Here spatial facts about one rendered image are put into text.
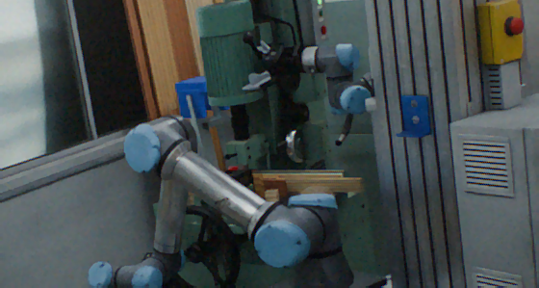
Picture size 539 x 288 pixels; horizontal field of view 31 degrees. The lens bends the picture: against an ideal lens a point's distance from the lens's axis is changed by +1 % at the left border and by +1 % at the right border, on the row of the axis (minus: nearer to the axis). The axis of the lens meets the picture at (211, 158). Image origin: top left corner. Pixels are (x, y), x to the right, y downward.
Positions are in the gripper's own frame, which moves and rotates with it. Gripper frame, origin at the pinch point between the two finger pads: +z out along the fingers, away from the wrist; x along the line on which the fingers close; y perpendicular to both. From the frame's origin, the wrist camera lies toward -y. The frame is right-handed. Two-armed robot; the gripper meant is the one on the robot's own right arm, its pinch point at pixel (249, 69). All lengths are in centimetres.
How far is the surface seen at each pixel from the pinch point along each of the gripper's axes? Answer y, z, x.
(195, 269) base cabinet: -41, 27, 48
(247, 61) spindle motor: -3.2, 4.1, -6.0
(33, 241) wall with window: -82, 145, 20
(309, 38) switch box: -22.5, -2.3, -29.3
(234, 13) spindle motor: 9.2, 5.2, -14.9
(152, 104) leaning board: -100, 124, -63
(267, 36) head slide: -10.2, 5.2, -21.3
